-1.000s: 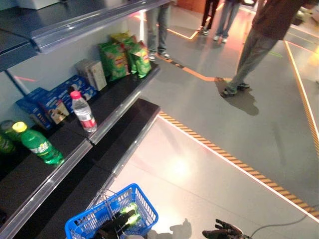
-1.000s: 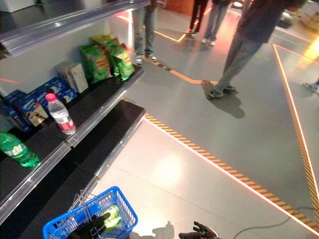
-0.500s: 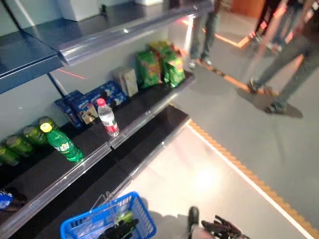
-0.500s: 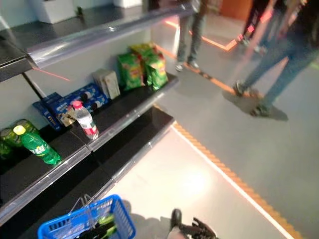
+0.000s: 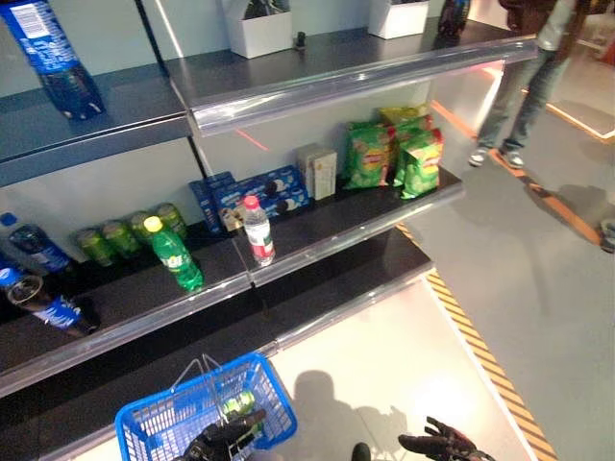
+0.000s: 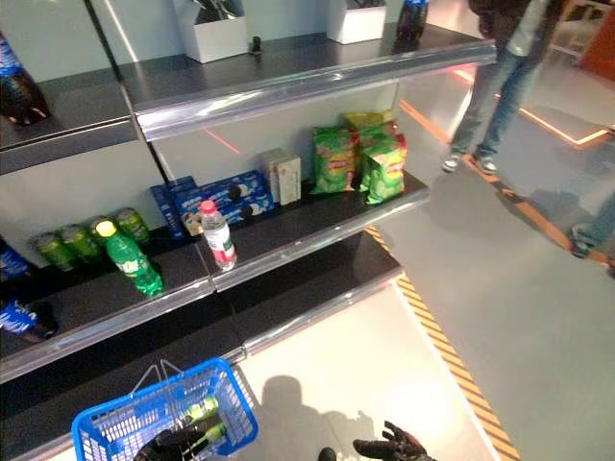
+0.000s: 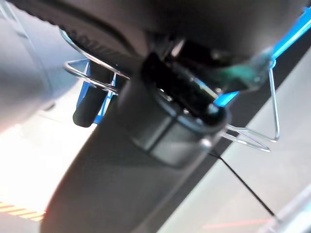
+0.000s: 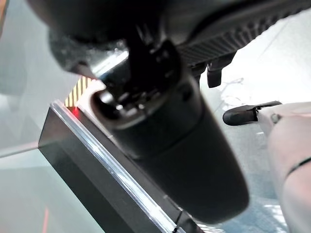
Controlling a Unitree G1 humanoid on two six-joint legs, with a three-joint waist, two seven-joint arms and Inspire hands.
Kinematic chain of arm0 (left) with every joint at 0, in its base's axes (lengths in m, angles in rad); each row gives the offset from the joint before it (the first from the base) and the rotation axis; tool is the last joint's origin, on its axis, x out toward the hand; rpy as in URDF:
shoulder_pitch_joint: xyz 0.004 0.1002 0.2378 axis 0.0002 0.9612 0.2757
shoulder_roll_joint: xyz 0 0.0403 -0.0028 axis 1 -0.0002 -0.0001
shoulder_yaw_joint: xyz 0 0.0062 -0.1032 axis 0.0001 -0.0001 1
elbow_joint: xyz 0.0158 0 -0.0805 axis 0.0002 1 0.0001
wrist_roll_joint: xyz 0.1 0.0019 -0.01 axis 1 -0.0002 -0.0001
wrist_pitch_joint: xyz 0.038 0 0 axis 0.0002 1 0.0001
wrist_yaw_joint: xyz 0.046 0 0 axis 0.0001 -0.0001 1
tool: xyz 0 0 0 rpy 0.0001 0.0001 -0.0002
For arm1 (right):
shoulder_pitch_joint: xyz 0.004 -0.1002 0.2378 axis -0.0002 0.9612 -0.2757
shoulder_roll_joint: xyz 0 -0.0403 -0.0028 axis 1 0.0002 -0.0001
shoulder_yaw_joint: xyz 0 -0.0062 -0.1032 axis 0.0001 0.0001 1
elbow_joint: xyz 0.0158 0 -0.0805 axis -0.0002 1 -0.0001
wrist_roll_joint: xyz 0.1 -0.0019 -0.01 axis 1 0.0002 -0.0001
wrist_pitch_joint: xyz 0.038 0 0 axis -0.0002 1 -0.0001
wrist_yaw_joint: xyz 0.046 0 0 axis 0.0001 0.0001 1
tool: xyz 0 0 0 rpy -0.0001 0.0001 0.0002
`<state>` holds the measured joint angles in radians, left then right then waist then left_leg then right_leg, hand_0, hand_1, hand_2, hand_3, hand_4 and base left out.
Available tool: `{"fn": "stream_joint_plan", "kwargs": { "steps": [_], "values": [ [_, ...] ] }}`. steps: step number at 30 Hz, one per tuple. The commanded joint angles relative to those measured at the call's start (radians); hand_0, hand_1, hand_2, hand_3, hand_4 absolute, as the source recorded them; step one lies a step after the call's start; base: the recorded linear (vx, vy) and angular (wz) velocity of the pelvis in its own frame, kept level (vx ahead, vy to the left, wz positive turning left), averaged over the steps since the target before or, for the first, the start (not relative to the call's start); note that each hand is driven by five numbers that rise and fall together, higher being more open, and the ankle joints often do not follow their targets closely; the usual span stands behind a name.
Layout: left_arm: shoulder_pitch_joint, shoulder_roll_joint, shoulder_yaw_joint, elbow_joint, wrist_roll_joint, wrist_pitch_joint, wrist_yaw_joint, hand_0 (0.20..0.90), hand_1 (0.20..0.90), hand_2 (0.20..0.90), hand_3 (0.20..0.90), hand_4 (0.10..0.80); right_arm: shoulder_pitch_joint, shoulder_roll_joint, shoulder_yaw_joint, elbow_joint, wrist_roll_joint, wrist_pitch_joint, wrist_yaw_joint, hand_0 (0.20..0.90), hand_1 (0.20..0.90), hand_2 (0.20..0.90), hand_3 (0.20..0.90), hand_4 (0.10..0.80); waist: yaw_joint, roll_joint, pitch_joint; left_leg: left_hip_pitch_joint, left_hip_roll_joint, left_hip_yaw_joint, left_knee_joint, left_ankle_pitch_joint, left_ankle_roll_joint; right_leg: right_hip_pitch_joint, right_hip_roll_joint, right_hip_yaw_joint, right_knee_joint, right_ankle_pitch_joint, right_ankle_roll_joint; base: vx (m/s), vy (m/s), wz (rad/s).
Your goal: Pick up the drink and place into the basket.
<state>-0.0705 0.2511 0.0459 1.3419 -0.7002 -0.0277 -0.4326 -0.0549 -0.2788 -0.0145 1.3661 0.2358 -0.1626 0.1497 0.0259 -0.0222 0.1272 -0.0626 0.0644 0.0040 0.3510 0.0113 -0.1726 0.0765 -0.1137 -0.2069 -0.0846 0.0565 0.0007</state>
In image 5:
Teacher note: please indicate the dark drink bottle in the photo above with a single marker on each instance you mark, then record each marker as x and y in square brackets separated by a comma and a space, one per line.
[454, 19]

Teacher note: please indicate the large Pepsi bottle blue label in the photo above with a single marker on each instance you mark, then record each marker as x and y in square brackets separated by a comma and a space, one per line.
[53, 57]

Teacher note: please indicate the person in jeans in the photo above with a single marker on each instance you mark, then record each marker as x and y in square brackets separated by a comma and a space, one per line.
[519, 96]

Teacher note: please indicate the grey right robot leg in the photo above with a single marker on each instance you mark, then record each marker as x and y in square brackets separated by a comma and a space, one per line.
[361, 452]

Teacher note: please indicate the white carton box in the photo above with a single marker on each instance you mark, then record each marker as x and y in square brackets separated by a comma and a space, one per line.
[303, 163]
[324, 175]

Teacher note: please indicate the grey shoe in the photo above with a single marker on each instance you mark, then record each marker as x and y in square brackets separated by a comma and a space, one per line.
[609, 237]

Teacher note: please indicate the ice cream cone box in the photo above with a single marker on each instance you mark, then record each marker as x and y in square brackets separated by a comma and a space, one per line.
[230, 218]

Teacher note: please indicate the small water bottle red cap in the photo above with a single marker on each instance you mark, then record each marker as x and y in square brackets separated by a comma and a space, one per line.
[257, 230]

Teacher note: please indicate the blue plastic shopping basket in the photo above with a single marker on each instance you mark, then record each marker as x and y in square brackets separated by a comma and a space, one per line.
[281, 408]

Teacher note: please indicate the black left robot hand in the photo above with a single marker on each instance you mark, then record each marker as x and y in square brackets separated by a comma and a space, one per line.
[216, 442]

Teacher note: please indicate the green Sprite bottle yellow cap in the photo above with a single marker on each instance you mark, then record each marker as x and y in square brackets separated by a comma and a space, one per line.
[178, 261]

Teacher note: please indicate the yellow green chips bag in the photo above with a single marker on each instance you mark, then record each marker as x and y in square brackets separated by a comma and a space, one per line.
[403, 114]

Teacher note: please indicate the cola bottle blue label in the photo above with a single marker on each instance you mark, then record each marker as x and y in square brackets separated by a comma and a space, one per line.
[57, 309]
[38, 249]

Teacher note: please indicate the black shelf board clear rail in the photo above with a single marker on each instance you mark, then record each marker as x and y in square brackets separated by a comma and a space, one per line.
[307, 240]

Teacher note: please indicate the narrow blue cookie box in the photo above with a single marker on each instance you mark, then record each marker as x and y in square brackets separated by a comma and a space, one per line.
[223, 189]
[199, 206]

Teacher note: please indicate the white display box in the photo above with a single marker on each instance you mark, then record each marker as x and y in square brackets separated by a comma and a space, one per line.
[259, 33]
[399, 21]

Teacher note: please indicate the black plinth shelf board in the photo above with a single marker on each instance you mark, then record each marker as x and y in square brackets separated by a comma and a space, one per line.
[336, 283]

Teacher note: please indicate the small black object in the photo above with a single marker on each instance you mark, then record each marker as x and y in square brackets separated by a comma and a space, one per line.
[301, 42]

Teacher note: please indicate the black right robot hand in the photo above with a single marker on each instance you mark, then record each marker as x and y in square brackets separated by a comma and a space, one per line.
[447, 449]

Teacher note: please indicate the dark blue metal shelf board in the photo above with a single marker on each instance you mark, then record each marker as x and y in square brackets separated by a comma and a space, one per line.
[288, 72]

